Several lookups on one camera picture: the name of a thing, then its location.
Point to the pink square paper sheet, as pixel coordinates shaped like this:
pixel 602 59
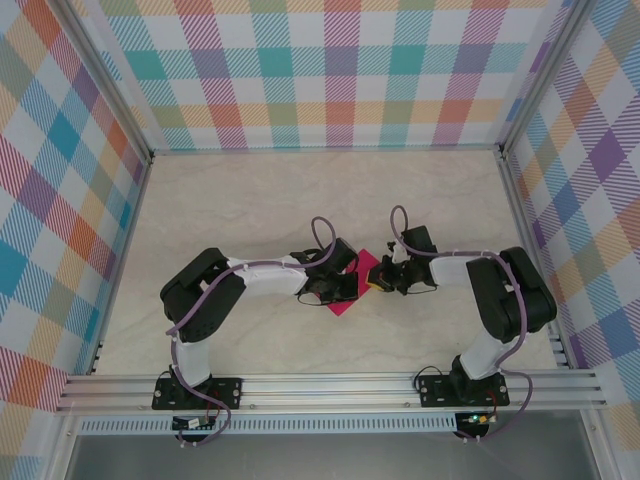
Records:
pixel 369 261

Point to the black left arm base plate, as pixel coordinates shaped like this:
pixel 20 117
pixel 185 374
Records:
pixel 227 390

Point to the aluminium frame post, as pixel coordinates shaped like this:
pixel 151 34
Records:
pixel 542 75
pixel 105 80

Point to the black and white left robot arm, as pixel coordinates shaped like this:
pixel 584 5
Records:
pixel 270 275

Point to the aluminium mounting rail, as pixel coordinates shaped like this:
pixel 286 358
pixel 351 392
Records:
pixel 325 390

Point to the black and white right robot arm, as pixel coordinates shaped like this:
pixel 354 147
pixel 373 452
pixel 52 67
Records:
pixel 500 300

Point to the aluminium side rail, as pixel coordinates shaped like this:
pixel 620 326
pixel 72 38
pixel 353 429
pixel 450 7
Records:
pixel 530 250
pixel 120 270

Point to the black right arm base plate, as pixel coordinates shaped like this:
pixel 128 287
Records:
pixel 432 392

